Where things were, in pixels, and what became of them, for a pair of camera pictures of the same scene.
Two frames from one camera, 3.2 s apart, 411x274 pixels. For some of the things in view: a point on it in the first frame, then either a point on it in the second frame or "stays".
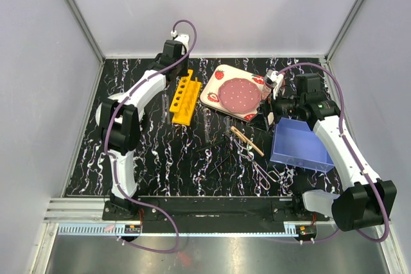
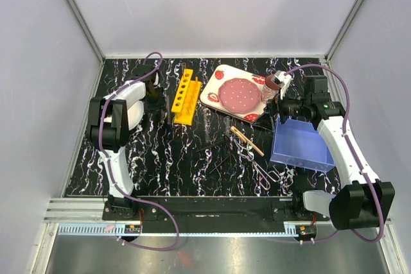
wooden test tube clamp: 246,140 stays
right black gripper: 267,107 to 277,106
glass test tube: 207,123 stays
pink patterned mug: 266,90 stays
